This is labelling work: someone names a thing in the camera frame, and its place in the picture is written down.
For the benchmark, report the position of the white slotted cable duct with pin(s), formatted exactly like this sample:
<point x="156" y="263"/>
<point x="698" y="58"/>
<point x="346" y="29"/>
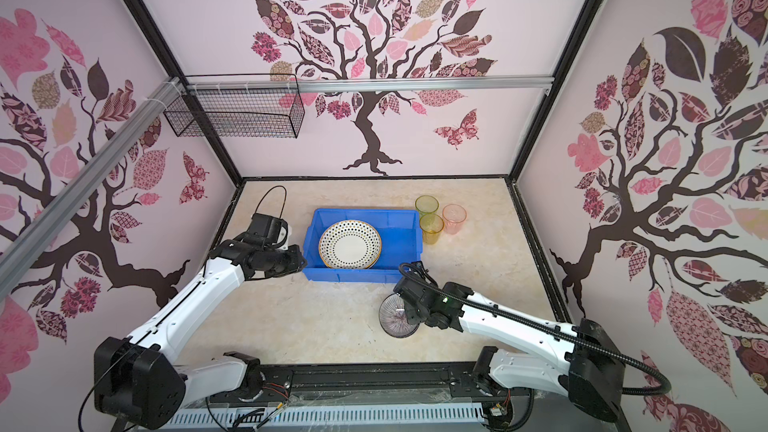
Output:
<point x="318" y="417"/>

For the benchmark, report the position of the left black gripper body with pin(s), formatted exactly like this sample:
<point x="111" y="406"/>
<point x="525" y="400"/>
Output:
<point x="281" y="262"/>

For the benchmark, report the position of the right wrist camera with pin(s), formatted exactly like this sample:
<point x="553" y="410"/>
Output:
<point x="416" y="271"/>

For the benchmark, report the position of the yellow transparent cup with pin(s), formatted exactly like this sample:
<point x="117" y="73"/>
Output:
<point x="431" y="226"/>

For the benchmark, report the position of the green transparent cup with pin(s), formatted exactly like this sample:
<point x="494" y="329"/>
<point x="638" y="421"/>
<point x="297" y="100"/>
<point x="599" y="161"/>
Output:
<point x="426" y="205"/>

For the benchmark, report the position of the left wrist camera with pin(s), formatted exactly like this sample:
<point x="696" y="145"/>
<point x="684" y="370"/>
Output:
<point x="271" y="231"/>

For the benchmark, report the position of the aluminium rail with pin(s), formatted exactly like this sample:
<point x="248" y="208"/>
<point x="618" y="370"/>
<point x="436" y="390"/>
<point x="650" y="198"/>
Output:
<point x="19" y="257"/>
<point x="372" y="84"/>

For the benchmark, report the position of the aluminium rail back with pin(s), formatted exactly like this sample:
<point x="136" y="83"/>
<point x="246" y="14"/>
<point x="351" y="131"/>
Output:
<point x="372" y="84"/>

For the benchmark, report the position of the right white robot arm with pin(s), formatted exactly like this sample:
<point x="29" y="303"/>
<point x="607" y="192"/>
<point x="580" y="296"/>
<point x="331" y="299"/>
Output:
<point x="574" y="361"/>

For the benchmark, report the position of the aluminium rail left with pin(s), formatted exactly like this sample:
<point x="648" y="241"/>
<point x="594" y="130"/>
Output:
<point x="19" y="257"/>

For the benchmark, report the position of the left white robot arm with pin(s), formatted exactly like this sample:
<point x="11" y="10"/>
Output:
<point x="174" y="330"/>

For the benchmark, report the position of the black wire basket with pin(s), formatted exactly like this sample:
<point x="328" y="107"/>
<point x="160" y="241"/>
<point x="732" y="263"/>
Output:
<point x="261" y="105"/>

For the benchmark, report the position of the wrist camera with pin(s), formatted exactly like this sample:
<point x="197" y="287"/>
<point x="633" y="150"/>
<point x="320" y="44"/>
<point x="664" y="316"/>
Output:
<point x="416" y="271"/>
<point x="271" y="231"/>

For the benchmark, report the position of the dotted plate yellow rim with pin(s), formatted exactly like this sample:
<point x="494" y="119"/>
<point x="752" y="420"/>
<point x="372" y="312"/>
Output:
<point x="350" y="244"/>

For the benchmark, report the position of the blue plastic bin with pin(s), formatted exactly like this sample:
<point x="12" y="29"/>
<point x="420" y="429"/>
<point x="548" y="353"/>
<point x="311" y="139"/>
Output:
<point x="391" y="237"/>

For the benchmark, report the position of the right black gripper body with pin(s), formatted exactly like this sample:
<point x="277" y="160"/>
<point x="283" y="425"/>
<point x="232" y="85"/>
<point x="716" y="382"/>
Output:
<point x="417" y="315"/>

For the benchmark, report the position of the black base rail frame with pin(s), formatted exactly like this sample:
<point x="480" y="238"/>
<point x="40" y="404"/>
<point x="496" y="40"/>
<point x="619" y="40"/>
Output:
<point x="292" y="383"/>

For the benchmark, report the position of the pink transparent cup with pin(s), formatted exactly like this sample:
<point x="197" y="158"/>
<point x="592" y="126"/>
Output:
<point x="454" y="217"/>

